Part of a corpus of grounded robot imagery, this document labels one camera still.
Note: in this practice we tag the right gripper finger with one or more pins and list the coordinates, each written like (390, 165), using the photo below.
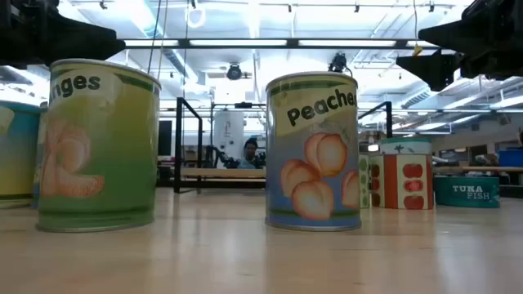
(437, 67)
(449, 36)

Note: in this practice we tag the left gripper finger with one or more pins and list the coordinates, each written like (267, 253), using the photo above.
(81, 43)

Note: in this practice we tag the white cup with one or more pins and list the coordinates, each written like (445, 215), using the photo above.
(98, 155)
(312, 163)

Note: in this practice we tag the grey-blue cup top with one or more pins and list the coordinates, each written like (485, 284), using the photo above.
(18, 155)

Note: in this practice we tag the grey-blue cup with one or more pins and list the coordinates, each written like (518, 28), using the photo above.
(18, 155)
(466, 192)
(364, 183)

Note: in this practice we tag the black background robot arm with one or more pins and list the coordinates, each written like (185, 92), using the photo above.
(220, 157)

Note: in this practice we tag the white can teal rim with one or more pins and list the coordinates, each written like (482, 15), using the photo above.
(406, 146)

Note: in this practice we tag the long wooden background bench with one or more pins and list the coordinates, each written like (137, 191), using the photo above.
(478, 168)

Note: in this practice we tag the blue storage bin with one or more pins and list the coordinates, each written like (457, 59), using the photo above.
(510, 158)

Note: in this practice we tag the red white tomato can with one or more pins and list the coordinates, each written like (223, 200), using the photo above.
(402, 183)

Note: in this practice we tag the black background monitor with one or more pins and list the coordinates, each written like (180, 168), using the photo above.
(165, 139)

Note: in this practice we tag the black round hanging fixture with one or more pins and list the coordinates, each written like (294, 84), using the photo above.
(234, 72)

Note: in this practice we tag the white cylindrical tank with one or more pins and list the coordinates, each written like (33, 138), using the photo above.
(229, 130)

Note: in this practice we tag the wooden background table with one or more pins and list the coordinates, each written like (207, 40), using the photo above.
(224, 173)

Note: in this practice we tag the person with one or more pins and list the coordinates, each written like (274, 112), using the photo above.
(249, 157)

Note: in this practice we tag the black mounted camera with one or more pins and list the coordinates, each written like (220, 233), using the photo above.
(337, 63)

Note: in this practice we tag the black aluminium table frame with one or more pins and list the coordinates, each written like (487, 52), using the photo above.
(292, 42)

